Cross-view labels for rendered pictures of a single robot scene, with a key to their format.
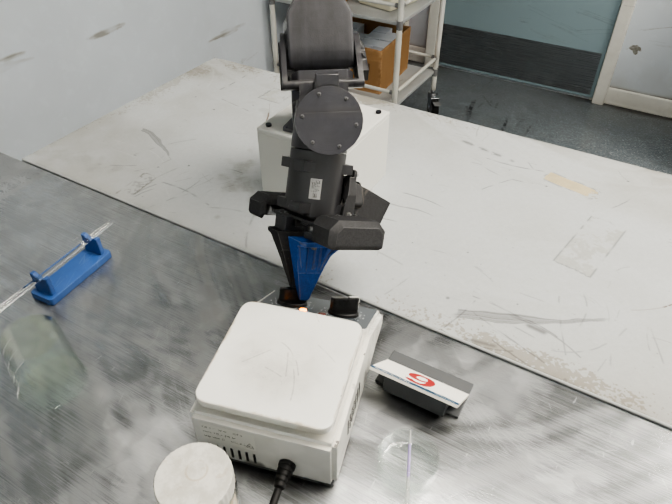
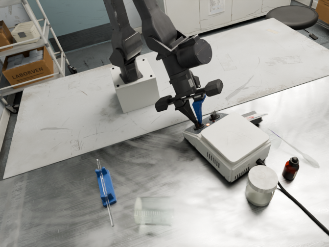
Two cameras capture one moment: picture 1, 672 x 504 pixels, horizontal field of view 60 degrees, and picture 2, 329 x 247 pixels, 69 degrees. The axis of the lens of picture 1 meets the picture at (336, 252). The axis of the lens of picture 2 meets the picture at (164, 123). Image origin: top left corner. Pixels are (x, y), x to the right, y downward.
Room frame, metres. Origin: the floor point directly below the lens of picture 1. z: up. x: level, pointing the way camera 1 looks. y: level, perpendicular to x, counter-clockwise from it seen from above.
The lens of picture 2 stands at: (0.15, 0.40, 1.44)
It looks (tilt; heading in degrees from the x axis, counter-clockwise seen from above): 45 degrees down; 321
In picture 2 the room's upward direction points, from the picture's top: 12 degrees counter-clockwise
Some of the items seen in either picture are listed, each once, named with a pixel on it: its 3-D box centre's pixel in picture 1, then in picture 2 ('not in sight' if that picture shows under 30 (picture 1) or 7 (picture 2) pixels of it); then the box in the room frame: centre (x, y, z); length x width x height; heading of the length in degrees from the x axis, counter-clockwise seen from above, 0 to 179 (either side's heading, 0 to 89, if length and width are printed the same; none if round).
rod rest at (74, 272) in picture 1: (69, 265); (104, 184); (0.53, 0.32, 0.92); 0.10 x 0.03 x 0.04; 154
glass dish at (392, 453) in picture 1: (407, 461); (271, 136); (0.27, -0.06, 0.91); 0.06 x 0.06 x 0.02
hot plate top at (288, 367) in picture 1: (283, 361); (233, 135); (0.33, 0.05, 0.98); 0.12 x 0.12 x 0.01; 75
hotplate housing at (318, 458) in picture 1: (294, 369); (225, 140); (0.35, 0.04, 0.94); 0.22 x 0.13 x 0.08; 165
